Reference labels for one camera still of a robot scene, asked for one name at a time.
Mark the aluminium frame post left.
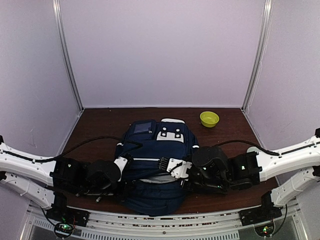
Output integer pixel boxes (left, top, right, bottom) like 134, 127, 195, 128
52, 0, 84, 112

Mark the teal patterned ceramic bowl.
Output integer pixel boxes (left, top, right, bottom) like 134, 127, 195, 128
246, 146, 260, 153

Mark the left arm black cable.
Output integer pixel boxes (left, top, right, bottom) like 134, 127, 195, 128
0, 136, 143, 163

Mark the aluminium frame post right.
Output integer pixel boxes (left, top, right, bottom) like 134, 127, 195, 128
241, 0, 274, 113

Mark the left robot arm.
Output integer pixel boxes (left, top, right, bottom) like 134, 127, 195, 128
0, 140, 133, 222

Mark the aluminium front rail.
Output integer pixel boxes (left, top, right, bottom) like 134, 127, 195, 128
21, 196, 308, 240

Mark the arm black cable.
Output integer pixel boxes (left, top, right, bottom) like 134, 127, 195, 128
0, 136, 143, 163
214, 139, 320, 157

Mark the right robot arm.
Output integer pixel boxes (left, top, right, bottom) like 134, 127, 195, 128
158, 129, 320, 221

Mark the aluminium frame post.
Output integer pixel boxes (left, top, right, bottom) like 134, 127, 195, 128
241, 0, 274, 113
52, 0, 84, 112

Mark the navy blue student backpack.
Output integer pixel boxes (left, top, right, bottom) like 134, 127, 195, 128
114, 118, 199, 217

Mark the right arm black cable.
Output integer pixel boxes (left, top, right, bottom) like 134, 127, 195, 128
214, 139, 320, 157

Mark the lime green bowl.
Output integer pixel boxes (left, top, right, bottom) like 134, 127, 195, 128
199, 111, 220, 128

